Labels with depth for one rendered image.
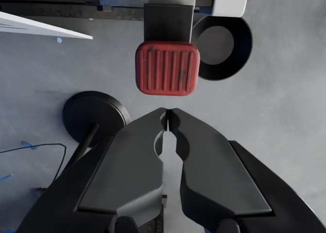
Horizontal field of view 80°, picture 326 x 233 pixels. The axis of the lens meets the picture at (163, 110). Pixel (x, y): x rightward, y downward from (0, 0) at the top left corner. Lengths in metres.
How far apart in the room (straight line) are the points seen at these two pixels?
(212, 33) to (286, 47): 0.36
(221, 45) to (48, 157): 1.23
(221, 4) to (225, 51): 0.69
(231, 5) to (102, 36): 0.75
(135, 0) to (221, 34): 0.72
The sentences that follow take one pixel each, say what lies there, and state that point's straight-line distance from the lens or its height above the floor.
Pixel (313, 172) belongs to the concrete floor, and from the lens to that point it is 1.70.
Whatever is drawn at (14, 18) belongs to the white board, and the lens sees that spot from 0.57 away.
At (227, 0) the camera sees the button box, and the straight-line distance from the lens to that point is 0.35.
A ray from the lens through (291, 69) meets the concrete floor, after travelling 1.20.
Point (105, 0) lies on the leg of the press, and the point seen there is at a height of 0.64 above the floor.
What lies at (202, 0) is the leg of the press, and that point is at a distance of 0.35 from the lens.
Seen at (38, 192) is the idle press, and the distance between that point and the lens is 1.72.
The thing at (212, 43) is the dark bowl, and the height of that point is 0.00.
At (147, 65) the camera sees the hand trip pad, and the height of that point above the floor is 0.76.
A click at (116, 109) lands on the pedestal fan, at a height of 0.04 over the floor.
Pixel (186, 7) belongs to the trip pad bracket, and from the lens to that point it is 0.26.
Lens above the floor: 0.97
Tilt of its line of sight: 62 degrees down
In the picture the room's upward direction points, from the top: 180 degrees counter-clockwise
